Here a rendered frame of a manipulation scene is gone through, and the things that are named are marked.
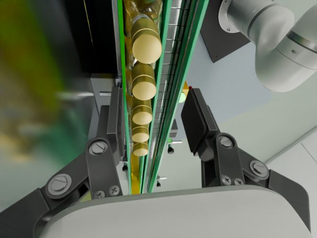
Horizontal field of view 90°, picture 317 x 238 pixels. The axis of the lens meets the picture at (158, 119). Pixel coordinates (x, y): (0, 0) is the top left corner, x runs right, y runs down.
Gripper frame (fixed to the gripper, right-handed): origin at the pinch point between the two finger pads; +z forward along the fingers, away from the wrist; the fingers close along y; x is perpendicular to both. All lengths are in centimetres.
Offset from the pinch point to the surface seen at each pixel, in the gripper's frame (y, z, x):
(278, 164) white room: 359, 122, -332
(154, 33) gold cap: 0.8, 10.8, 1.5
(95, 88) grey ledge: -14.2, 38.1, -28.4
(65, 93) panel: -12.0, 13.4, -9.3
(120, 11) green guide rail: -3.7, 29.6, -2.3
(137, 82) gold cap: -1.1, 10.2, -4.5
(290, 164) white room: 359, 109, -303
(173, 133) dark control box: 21, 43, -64
